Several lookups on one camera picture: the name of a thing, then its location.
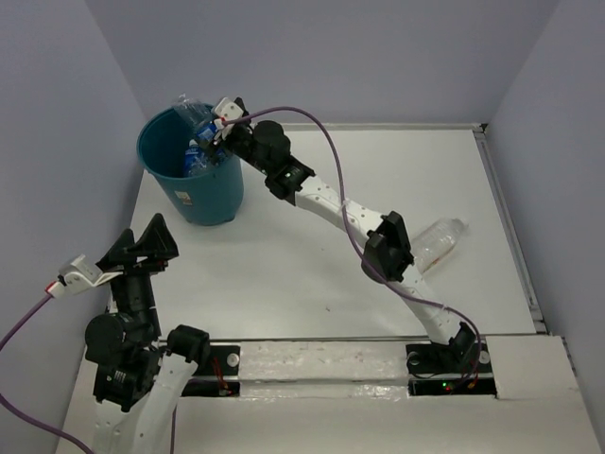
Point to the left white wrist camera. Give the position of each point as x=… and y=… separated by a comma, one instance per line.
x=79, y=275

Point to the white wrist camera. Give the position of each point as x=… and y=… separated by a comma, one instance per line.
x=79, y=275
x=225, y=112

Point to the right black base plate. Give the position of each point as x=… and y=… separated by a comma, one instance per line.
x=433, y=372

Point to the Pocari bottle white cap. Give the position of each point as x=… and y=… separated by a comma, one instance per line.
x=196, y=160

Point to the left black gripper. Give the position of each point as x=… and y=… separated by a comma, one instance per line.
x=123, y=255

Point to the teal plastic bin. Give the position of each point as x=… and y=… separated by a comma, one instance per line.
x=210, y=197

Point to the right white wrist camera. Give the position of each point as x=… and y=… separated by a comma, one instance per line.
x=225, y=112

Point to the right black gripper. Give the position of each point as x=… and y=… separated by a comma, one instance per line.
x=222, y=145

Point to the clear bottle beige label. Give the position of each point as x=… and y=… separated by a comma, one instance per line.
x=436, y=241

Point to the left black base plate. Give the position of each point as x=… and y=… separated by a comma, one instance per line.
x=219, y=376

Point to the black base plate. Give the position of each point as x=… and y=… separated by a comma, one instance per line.
x=433, y=372
x=219, y=376

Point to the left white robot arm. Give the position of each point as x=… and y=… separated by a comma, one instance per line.
x=138, y=381

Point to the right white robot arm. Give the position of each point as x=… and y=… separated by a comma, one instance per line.
x=380, y=240

